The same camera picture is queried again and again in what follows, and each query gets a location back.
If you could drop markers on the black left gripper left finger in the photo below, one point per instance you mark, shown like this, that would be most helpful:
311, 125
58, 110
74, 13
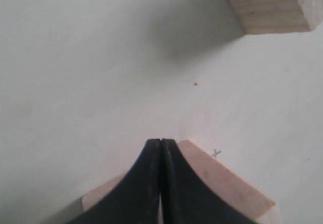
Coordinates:
135, 199

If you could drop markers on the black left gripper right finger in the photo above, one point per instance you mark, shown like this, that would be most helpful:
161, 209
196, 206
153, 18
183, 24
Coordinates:
185, 198

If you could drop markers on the large natural wooden cube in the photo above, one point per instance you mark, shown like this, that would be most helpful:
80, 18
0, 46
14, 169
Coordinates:
227, 185

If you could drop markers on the medium grained wooden cube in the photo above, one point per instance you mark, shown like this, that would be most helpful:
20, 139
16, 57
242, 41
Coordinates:
277, 16

